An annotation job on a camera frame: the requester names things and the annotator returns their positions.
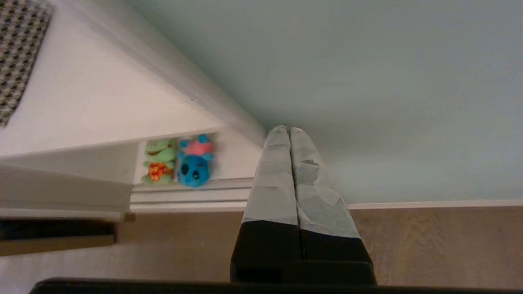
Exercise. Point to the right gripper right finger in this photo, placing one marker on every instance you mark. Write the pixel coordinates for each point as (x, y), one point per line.
(316, 200)

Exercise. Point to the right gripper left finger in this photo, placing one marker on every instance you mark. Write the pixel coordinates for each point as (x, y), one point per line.
(271, 192)

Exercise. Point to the white wardrobe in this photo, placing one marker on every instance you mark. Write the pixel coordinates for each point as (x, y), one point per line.
(114, 122)

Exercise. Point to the white wardrobe door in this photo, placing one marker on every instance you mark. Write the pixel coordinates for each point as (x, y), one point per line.
(61, 185)

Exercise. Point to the blue and pink plush toy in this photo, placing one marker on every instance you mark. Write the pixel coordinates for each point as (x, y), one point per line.
(196, 161)

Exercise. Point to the green frog plush toy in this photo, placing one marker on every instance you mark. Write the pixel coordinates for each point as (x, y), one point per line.
(159, 161)

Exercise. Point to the houndstooth patterned fabric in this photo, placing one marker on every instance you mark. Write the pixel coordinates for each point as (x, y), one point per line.
(19, 53)

